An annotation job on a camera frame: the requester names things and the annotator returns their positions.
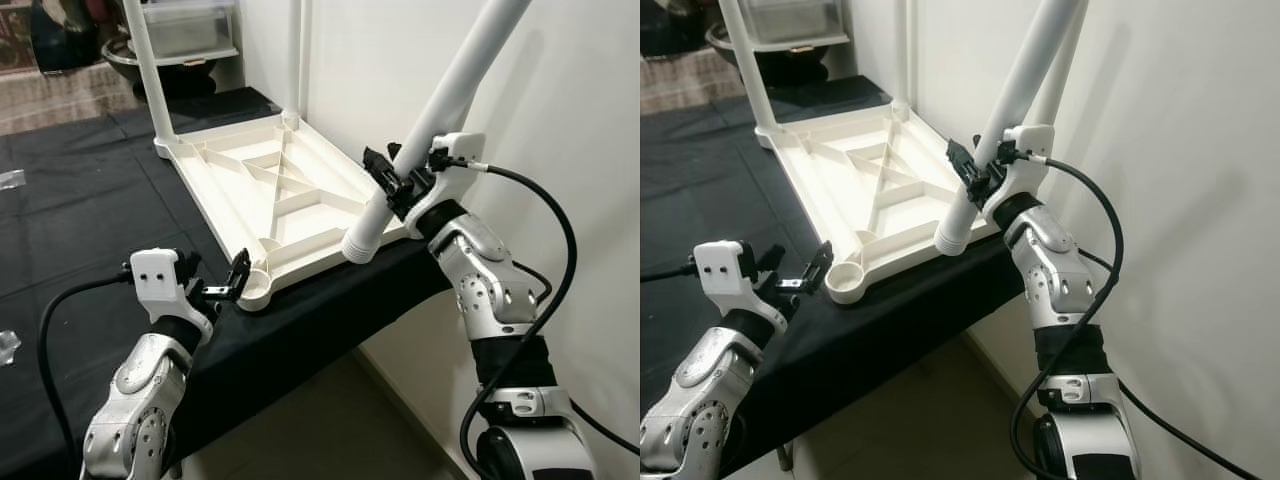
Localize white plastic children table top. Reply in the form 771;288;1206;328
755;100;1001;304
152;112;411;313

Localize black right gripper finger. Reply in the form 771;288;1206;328
945;137;986;197
362;146;406;206

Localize black plastic bag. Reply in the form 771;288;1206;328
640;0;716;59
30;0;111;73

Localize black tablecloth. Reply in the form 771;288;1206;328
0;88;451;480
640;75;1031;476

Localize clear plastic storage box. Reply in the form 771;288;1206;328
745;0;849;51
140;0;241;66

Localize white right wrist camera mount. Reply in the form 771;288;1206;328
405;132;488;236
985;125;1056;226

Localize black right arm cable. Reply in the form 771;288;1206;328
1010;150;1261;480
435;155;641;480

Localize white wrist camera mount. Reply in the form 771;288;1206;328
985;125;1056;226
130;248;216;336
405;132;488;236
693;240;786;326

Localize black wok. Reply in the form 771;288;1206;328
705;25;846;86
100;40;236;101

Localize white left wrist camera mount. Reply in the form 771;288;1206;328
693;240;786;326
130;248;216;336

